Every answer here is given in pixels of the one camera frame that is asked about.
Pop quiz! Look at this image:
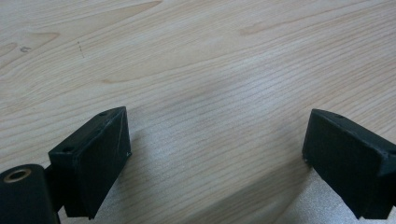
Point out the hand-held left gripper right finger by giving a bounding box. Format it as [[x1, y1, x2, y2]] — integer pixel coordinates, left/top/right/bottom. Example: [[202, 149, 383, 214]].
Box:
[[302, 108, 396, 220]]

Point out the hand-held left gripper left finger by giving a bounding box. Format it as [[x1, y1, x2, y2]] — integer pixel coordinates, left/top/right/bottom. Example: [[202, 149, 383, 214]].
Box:
[[48, 105, 133, 220]]

